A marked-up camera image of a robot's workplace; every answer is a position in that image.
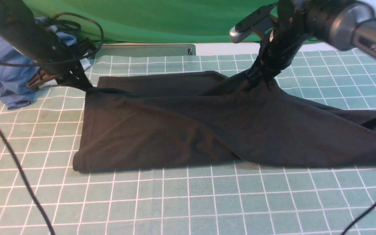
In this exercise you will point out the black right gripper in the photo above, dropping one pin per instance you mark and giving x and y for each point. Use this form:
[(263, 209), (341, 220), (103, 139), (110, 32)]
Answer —
[(276, 53)]

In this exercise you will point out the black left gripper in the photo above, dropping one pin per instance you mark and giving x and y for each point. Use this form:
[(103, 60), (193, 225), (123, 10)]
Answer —
[(70, 74)]

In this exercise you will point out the dark gray long-sleeve top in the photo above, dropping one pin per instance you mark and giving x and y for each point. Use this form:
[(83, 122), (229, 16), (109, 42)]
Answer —
[(175, 120)]

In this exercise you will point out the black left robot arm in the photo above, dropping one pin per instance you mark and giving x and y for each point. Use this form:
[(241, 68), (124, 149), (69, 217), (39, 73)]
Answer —
[(32, 38)]

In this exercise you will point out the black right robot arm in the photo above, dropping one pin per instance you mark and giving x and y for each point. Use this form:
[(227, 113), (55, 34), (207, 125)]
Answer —
[(284, 26)]

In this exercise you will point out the blue crumpled garment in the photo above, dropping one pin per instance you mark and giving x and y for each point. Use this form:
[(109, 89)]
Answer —
[(14, 92)]

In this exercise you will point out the green backdrop cloth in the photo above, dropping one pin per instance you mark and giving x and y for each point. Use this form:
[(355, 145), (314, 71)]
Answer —
[(156, 21)]

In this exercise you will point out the green checkered table cloth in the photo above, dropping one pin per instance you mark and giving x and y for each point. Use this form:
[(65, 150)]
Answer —
[(232, 199)]

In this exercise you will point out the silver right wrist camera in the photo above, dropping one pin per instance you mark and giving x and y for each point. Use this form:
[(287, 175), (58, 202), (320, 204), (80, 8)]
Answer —
[(258, 22)]

